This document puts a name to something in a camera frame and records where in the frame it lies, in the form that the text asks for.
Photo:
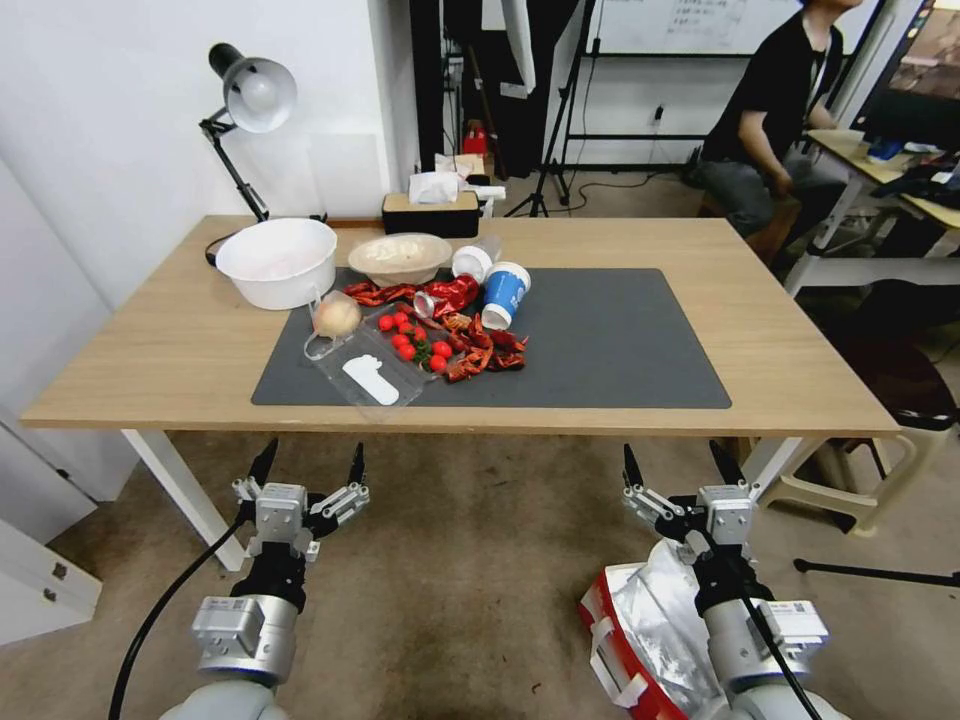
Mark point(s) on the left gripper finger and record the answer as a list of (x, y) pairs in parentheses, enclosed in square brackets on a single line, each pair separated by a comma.
[(262, 469), (345, 502)]

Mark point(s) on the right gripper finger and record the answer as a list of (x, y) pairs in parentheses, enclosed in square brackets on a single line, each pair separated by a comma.
[(731, 469), (649, 506)]

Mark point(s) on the red foil food delivery bag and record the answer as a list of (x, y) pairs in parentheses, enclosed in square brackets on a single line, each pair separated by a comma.
[(652, 630)]

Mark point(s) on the clear plastic food container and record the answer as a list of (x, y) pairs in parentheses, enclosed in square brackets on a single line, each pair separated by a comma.
[(345, 375)]

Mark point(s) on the black floor stand leg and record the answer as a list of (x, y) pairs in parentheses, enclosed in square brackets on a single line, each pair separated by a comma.
[(877, 574)]

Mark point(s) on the white plastic piece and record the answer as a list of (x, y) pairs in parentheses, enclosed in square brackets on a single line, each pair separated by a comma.
[(371, 379)]

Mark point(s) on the beige plastic stool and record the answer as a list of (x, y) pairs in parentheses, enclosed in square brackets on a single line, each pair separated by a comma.
[(870, 480)]

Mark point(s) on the green vegetable leaves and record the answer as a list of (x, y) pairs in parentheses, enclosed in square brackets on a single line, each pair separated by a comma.
[(424, 354)]

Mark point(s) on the onion in clear wrap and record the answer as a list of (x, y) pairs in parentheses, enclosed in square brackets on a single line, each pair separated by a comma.
[(336, 315)]

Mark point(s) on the dark grey table mat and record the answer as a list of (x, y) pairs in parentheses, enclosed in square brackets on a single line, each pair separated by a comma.
[(600, 337)]

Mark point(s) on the red crayfish shell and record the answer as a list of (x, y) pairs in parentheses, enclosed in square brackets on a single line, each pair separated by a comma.
[(469, 334), (379, 292), (469, 366), (510, 361), (510, 339)]

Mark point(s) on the dark office chair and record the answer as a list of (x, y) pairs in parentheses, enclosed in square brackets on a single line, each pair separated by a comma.
[(900, 360)]

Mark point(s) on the large white plastic bowl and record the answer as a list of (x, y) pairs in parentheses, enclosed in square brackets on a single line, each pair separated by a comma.
[(277, 262)]

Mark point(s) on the wooden table with white legs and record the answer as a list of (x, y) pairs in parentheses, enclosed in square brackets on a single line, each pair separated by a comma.
[(712, 247)]

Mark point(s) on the crushed red drink can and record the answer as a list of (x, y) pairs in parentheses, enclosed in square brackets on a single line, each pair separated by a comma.
[(450, 294)]

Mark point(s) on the white cabinet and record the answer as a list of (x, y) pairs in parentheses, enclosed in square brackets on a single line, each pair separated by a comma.
[(45, 375)]

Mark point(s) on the wooden stool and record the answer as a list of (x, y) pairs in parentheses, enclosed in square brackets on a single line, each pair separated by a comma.
[(780, 225)]

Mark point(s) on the beige paper bowl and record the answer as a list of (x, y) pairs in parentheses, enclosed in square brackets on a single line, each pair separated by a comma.
[(397, 259)]

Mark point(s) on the blue and white paper cup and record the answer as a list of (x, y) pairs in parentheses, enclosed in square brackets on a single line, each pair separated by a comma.
[(504, 294)]

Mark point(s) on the clear cup with white lid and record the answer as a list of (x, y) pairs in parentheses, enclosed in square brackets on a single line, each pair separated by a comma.
[(471, 264)]

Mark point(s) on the black tissue box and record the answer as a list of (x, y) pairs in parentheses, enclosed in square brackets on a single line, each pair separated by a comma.
[(431, 219)]

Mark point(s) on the white tissue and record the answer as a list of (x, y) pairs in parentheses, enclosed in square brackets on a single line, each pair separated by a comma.
[(431, 187)]

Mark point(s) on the light wooden desk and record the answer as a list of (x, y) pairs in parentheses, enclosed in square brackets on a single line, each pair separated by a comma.
[(840, 142)]

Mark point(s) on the person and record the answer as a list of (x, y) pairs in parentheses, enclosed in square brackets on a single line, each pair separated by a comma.
[(772, 97)]

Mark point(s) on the black desk lamp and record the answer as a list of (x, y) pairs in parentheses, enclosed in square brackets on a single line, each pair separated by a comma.
[(259, 94)]

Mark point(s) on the black tripod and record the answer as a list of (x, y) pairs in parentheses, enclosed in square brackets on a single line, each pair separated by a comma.
[(559, 135)]

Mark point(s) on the red fire extinguisher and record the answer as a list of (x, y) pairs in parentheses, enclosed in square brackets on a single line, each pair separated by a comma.
[(474, 141)]

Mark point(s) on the black computer monitor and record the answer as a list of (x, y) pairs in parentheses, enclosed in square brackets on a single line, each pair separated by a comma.
[(922, 75)]

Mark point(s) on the whiteboard on black stand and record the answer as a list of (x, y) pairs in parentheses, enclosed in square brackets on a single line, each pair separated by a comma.
[(660, 22)]

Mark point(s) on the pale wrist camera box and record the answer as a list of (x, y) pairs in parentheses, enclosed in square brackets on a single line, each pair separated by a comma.
[(281, 514), (726, 517)]

